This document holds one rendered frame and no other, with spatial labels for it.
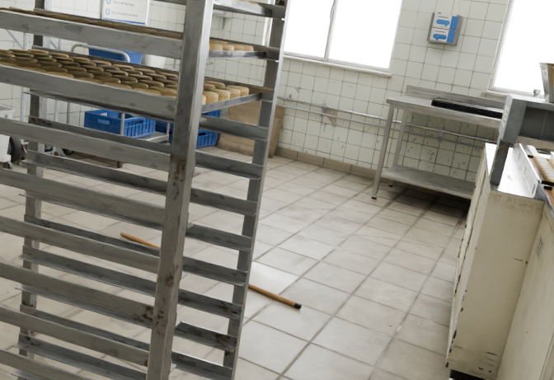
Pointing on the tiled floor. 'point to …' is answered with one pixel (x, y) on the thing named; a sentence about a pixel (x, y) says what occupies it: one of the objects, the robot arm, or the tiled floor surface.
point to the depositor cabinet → (490, 268)
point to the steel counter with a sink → (452, 185)
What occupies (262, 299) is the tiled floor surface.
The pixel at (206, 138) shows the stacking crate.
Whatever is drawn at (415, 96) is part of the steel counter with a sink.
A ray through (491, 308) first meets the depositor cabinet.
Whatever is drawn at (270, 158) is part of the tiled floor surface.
